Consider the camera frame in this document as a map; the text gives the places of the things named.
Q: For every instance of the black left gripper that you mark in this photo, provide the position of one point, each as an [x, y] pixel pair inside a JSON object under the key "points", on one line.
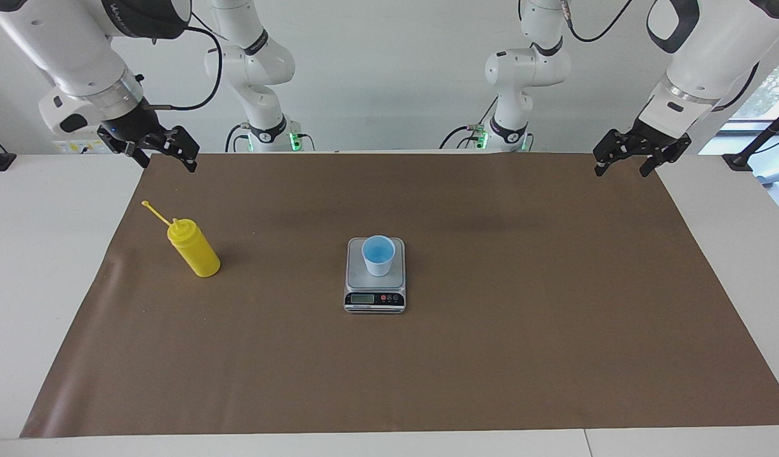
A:
{"points": [[651, 136]]}

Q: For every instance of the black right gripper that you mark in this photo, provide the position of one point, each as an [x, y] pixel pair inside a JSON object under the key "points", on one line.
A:
{"points": [[136, 124]]}

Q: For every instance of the yellow squeeze bottle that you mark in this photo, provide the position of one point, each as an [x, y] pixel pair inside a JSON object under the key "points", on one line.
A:
{"points": [[198, 254]]}

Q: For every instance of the light blue cup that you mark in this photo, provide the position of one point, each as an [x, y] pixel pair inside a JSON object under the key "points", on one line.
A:
{"points": [[378, 260]]}

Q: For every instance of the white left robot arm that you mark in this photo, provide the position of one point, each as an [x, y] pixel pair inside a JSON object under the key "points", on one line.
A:
{"points": [[706, 51]]}

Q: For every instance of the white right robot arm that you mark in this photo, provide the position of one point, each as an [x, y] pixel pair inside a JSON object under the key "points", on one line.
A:
{"points": [[66, 51]]}

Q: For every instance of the silver digital kitchen scale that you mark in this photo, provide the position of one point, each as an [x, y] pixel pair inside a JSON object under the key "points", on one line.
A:
{"points": [[373, 298]]}

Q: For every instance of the black stand with pole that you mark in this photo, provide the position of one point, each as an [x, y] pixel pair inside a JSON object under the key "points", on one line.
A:
{"points": [[738, 160]]}

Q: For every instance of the small blue object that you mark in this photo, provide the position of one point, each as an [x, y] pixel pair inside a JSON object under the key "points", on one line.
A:
{"points": [[770, 178]]}

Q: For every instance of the brown table mat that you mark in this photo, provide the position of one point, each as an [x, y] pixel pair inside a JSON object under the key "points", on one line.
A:
{"points": [[491, 374]]}

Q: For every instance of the white wall power outlet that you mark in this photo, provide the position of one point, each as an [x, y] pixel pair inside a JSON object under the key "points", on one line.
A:
{"points": [[69, 147]]}

